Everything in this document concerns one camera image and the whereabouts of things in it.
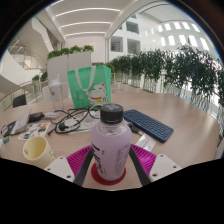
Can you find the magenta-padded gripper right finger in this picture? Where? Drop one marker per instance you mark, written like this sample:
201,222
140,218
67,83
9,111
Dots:
165,166

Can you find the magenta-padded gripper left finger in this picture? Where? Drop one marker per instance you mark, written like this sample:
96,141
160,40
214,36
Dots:
60,168

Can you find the purple drink bottle black cap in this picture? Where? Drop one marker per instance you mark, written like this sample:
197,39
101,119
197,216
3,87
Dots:
111,146

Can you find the pale yellow cup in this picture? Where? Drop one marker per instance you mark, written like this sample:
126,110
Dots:
36,151

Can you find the white packet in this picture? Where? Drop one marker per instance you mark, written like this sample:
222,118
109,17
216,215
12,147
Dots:
145,142

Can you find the flat round red coaster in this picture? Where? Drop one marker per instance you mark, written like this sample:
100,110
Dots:
96,178

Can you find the dark blue keyboard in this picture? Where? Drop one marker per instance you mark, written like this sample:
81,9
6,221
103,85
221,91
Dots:
150,125

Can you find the black pouch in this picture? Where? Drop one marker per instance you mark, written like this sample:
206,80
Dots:
36,116

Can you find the open magazine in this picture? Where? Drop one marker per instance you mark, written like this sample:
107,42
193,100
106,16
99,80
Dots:
21,122

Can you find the small teal tube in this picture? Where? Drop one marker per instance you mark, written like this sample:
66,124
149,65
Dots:
6,139

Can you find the black notebook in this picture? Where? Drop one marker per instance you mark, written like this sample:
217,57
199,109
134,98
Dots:
6,129

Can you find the clear shaker bottle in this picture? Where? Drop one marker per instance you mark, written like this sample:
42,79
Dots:
56,95

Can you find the black chair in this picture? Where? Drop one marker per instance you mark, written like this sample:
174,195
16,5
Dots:
20,100

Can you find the green tote bag cat print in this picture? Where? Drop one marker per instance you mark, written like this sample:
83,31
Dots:
83,80

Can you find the potted green plant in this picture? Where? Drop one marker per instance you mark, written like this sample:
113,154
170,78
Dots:
40,77

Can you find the row of green hedge plants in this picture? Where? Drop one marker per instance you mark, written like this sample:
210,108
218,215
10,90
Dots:
173,71

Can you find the white cabinet with plants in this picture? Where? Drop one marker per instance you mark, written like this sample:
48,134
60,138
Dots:
66,65

